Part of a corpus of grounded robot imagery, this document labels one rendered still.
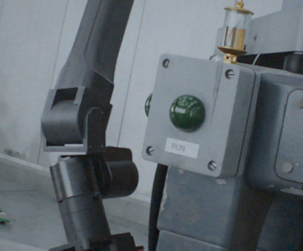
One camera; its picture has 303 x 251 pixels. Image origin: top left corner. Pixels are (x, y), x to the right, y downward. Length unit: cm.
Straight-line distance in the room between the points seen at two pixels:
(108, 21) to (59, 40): 655
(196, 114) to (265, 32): 31
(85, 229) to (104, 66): 21
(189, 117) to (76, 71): 36
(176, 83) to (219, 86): 4
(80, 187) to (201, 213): 28
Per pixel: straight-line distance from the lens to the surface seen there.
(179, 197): 60
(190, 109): 53
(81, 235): 84
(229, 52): 62
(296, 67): 69
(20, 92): 773
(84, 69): 86
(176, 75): 56
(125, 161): 92
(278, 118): 57
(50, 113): 87
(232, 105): 53
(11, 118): 779
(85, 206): 84
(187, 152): 55
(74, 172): 85
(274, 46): 78
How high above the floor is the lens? 130
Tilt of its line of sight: 3 degrees down
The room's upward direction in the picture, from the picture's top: 11 degrees clockwise
